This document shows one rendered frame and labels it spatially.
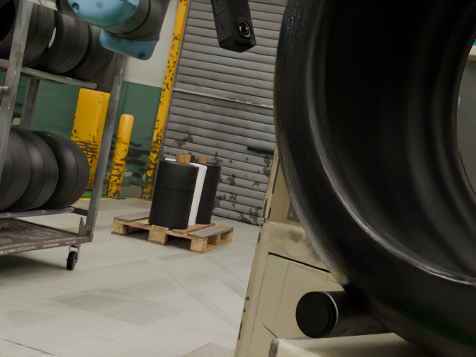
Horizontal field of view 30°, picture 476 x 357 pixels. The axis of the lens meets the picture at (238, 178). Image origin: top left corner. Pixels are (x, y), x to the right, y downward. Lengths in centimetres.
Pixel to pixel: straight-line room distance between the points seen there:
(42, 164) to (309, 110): 425
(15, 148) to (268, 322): 321
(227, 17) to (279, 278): 71
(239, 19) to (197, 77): 983
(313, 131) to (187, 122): 1007
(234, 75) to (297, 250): 918
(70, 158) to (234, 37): 436
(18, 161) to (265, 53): 629
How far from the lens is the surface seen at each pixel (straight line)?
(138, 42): 118
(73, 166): 540
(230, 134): 1070
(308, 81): 86
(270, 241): 169
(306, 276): 163
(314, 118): 85
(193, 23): 1104
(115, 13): 105
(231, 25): 108
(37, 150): 507
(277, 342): 88
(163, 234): 746
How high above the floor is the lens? 106
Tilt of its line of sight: 3 degrees down
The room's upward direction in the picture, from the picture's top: 11 degrees clockwise
